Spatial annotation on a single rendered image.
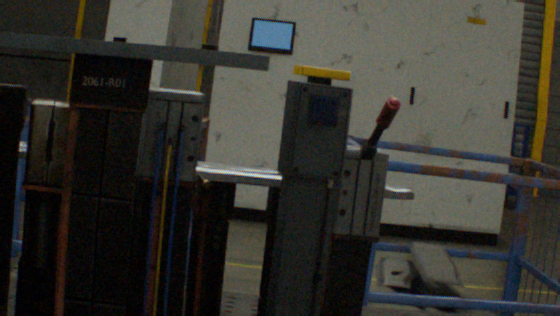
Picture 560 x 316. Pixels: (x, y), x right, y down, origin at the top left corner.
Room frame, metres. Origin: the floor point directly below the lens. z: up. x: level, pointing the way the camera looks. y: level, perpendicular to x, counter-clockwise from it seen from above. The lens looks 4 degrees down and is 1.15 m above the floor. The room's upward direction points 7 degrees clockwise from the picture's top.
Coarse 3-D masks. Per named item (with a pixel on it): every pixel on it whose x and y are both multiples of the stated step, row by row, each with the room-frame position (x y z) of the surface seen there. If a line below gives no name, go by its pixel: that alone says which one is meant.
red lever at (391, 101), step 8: (384, 104) 1.57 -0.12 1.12; (392, 104) 1.56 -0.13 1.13; (400, 104) 1.57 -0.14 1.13; (384, 112) 1.57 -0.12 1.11; (392, 112) 1.57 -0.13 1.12; (376, 120) 1.60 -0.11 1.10; (384, 120) 1.59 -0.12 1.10; (392, 120) 1.59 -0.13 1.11; (376, 128) 1.62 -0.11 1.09; (384, 128) 1.60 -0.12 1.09; (376, 136) 1.63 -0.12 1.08; (368, 144) 1.65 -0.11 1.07; (376, 144) 1.65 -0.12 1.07; (360, 152) 1.67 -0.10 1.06; (368, 152) 1.65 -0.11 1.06; (376, 152) 1.65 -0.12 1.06
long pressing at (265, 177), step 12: (24, 144) 1.81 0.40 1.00; (24, 156) 1.70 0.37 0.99; (204, 168) 1.75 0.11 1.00; (216, 168) 1.82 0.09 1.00; (228, 168) 1.85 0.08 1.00; (240, 168) 1.87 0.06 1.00; (252, 168) 1.90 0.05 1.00; (264, 168) 1.92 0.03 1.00; (216, 180) 1.75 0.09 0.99; (228, 180) 1.75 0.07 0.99; (240, 180) 1.76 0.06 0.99; (252, 180) 1.76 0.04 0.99; (264, 180) 1.76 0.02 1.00; (276, 180) 1.77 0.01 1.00; (384, 192) 1.80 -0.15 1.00; (396, 192) 1.80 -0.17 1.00; (408, 192) 1.81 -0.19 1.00
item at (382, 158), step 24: (360, 168) 1.67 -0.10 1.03; (384, 168) 1.68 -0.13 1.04; (336, 192) 1.67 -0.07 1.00; (360, 192) 1.67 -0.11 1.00; (336, 216) 1.67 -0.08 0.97; (360, 216) 1.67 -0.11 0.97; (336, 240) 1.68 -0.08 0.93; (360, 240) 1.67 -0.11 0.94; (336, 264) 1.68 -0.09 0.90; (360, 264) 1.68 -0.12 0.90; (336, 288) 1.68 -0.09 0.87; (360, 288) 1.68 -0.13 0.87; (336, 312) 1.68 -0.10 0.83; (360, 312) 1.68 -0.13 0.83
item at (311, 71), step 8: (296, 72) 1.53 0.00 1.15; (304, 72) 1.49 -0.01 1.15; (312, 72) 1.50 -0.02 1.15; (320, 72) 1.50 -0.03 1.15; (328, 72) 1.50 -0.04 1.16; (336, 72) 1.50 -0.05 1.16; (344, 72) 1.50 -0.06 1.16; (312, 80) 1.52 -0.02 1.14; (320, 80) 1.52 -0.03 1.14; (328, 80) 1.52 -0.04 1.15; (344, 80) 1.50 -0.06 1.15
